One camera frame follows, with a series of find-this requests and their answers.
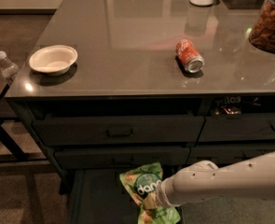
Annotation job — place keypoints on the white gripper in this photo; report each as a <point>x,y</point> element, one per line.
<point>162,197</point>

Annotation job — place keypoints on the green rice chip bag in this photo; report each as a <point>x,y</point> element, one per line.
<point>141,181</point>

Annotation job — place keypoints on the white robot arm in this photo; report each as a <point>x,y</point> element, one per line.
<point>254,178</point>

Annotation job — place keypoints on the middle left drawer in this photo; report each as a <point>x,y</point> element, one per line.
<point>120,156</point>

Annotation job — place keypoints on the open bottom left drawer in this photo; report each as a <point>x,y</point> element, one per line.
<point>98,197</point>

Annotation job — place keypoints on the top left drawer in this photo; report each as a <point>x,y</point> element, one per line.
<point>117,130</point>

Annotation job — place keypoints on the middle right drawer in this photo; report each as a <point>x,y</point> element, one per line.
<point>228,154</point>

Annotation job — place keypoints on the dark snack bag in drawer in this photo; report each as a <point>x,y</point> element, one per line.
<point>230,105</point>

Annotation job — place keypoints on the top right drawer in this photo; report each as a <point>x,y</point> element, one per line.
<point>245,127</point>

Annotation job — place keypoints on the black side table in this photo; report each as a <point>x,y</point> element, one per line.
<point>15,154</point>

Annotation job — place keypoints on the red soda can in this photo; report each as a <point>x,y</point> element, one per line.
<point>189,57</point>

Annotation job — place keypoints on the white paper bowl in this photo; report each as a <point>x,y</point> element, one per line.
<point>53,60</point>

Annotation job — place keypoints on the clear plastic water bottle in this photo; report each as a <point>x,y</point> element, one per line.
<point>9,70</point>

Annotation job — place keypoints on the glass jar of snacks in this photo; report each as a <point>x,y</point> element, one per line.
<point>262,35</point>

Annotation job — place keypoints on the dark drawer cabinet frame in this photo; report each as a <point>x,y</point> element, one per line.
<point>40,108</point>

